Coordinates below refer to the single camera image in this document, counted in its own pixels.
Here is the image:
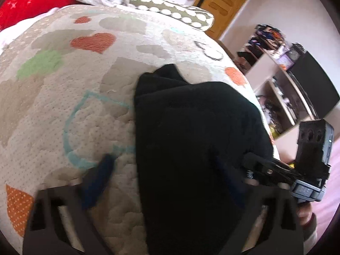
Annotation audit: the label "wooden door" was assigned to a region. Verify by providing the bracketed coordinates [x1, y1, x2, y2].
[193, 0, 259, 39]

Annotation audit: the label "black pants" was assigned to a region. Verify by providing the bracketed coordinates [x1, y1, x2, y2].
[133, 64, 276, 255]

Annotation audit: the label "olive polka dot pillow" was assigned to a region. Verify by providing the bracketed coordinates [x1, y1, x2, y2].
[124, 0, 215, 31]

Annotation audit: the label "pale pink sheet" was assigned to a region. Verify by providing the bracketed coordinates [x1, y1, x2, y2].
[0, 7, 60, 49]

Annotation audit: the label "quilted heart pattern bedspread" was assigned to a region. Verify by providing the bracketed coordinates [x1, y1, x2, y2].
[0, 4, 279, 255]

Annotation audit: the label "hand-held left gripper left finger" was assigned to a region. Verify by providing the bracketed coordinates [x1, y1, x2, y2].
[23, 153, 118, 255]

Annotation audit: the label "person's right forearm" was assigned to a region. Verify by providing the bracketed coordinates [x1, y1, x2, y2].
[301, 212, 319, 250]

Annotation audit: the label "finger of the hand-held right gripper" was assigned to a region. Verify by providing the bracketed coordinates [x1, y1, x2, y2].
[242, 153, 296, 174]
[245, 168, 293, 190]

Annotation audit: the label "cluttered shelf unit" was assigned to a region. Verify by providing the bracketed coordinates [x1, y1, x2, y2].
[235, 24, 323, 139]

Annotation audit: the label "black television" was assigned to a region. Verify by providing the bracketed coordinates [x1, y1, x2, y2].
[288, 50, 340, 120]

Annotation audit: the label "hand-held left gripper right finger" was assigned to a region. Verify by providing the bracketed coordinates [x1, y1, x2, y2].
[215, 162, 305, 255]

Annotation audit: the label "person's right hand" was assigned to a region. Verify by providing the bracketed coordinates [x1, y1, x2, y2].
[296, 204, 313, 226]

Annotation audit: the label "red printed blanket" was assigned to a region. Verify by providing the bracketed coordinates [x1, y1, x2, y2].
[0, 0, 168, 30]

